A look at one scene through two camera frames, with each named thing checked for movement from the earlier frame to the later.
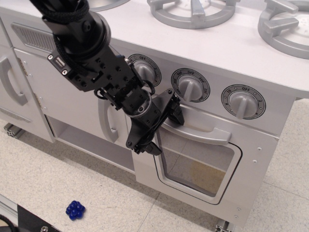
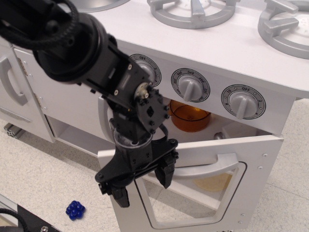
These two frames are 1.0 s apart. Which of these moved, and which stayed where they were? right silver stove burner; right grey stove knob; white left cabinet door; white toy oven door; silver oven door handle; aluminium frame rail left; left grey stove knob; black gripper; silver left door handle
Moved: white toy oven door; black gripper; silver oven door handle
Stayed: silver left door handle; aluminium frame rail left; white left cabinet door; right grey stove knob; left grey stove knob; right silver stove burner
